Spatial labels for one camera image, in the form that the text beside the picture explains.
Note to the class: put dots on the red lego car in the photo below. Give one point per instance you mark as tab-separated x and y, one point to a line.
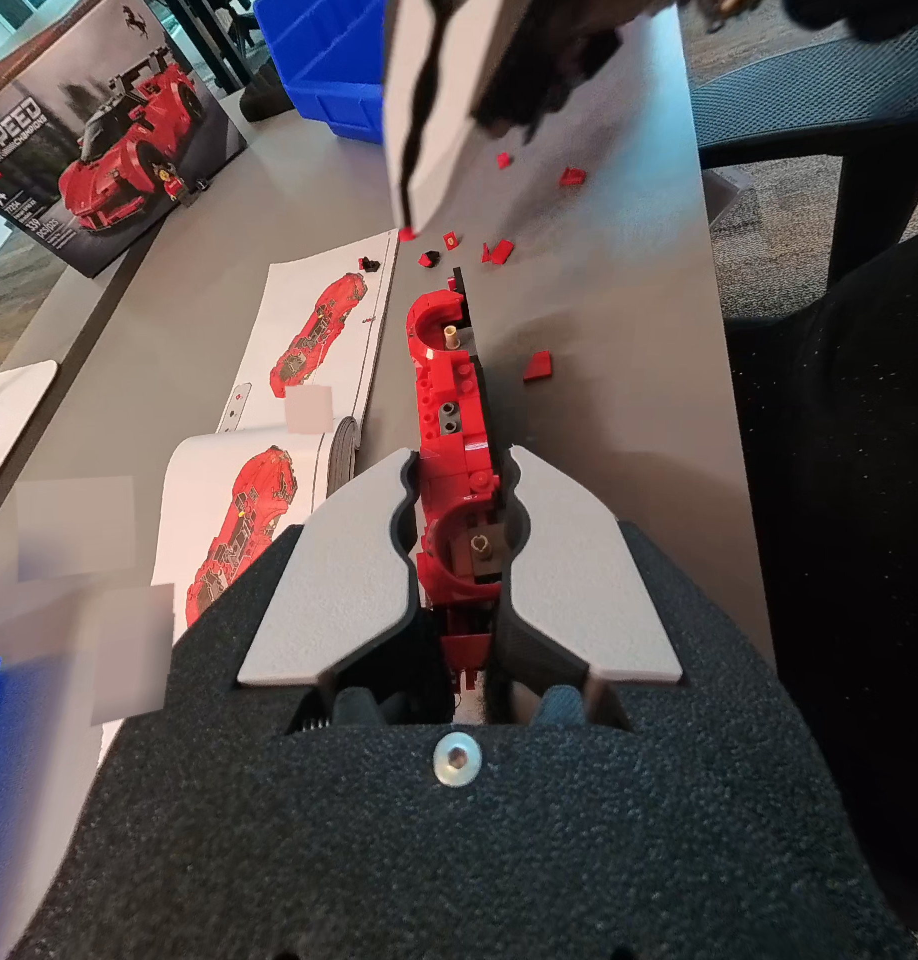
451	450

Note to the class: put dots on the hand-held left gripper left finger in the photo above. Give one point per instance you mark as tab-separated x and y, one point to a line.
331	592

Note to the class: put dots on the white rounded pad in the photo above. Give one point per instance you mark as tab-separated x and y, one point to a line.
16	405

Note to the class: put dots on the red lego wedge tile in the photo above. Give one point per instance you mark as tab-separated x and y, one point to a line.
537	366

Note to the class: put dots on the red lego wedge plate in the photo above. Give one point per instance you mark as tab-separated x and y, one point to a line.
573	176

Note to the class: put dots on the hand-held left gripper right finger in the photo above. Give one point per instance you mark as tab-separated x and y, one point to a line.
586	592

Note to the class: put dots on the black cloth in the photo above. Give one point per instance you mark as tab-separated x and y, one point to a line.
267	101

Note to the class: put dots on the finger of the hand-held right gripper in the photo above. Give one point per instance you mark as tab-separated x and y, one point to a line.
402	75
466	52

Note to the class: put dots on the lego set box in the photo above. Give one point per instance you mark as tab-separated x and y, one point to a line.
128	150

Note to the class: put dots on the lego instruction booklet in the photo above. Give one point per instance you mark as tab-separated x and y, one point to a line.
294	300

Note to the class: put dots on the office chair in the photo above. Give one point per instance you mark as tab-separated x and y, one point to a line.
804	105

